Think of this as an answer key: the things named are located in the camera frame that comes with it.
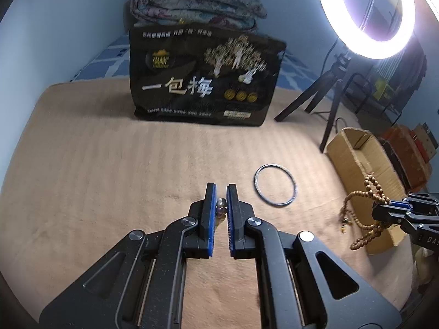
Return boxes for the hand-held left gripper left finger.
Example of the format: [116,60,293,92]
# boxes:
[39,182,215,329]

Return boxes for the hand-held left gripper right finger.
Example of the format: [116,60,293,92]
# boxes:
[226,184,402,329]

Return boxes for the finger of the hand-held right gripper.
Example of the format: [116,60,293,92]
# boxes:
[372,204,439,235]
[386,192,439,214]

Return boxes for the purple and white bead bracelet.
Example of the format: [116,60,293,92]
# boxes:
[215,197,229,222]

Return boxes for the brown wooden bead necklace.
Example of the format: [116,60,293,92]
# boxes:
[339,174,395,251]

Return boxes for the silver bangle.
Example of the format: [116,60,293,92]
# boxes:
[254,164,296,208]

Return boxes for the cardboard box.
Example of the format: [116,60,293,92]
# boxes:
[326,127,409,255]

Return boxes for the orange cloth covered stool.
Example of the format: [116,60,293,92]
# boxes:
[381,125,433,186]

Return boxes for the wooden board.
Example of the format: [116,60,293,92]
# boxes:
[412,121,434,163]

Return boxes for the yellow box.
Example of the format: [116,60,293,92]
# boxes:
[374,77,390,98]

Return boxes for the dark hanging clothes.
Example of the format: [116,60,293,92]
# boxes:
[406,39,429,90]

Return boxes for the striped cloth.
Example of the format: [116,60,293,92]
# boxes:
[372,53,407,86]

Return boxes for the black clothes rack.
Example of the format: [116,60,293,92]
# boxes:
[350,41,429,120]

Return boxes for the black printed bag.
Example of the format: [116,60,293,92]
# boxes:
[129,27,288,127]

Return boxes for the black tripod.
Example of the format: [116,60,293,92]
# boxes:
[274,46,354,153]

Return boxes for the folded floral quilt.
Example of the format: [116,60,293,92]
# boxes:
[132,0,268,30]

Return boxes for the ring light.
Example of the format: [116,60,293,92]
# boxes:
[315,0,417,59]

